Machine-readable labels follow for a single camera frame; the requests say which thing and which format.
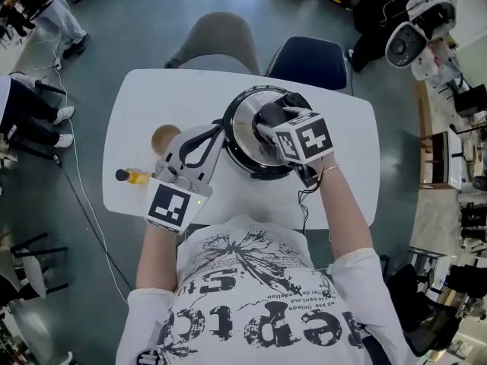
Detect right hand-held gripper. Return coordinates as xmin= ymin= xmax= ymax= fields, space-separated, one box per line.
xmin=253 ymin=103 xmax=336 ymax=190

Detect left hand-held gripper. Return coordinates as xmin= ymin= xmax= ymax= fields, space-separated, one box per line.
xmin=144 ymin=123 xmax=226 ymax=236

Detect person's right forearm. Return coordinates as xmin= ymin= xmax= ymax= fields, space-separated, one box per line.
xmin=317 ymin=154 xmax=376 ymax=262

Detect person's left forearm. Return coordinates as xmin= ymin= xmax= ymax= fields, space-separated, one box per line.
xmin=135 ymin=222 xmax=187 ymax=291

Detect brown wooden bowl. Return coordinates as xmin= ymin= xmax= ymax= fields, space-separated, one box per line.
xmin=151 ymin=125 xmax=183 ymax=157

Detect yellow oil bottle black cap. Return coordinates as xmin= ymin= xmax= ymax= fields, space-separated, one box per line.
xmin=114 ymin=168 xmax=155 ymax=186

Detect dark blue chair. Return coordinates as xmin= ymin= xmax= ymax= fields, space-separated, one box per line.
xmin=265 ymin=36 xmax=350 ymax=90

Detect taupe chair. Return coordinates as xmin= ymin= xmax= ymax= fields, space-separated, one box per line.
xmin=164 ymin=11 xmax=263 ymax=76

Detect white shirt with black print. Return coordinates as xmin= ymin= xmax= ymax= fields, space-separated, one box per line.
xmin=116 ymin=213 xmax=416 ymax=365

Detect white round appliance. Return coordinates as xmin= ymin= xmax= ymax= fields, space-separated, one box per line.
xmin=384 ymin=0 xmax=457 ymax=70

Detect white plastic bag red print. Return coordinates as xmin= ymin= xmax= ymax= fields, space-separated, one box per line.
xmin=412 ymin=38 xmax=460 ymax=83

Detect brown and white cabinet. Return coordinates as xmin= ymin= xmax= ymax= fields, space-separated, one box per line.
xmin=418 ymin=127 xmax=465 ymax=192

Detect black office chair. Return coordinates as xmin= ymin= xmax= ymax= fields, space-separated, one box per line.
xmin=387 ymin=262 xmax=469 ymax=357

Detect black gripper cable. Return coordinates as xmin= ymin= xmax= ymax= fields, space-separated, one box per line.
xmin=296 ymin=180 xmax=324 ymax=232

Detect white floor cable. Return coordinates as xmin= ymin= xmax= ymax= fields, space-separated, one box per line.
xmin=36 ymin=57 xmax=129 ymax=303

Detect white stool with black frame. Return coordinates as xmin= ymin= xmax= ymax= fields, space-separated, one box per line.
xmin=9 ymin=232 xmax=72 ymax=300

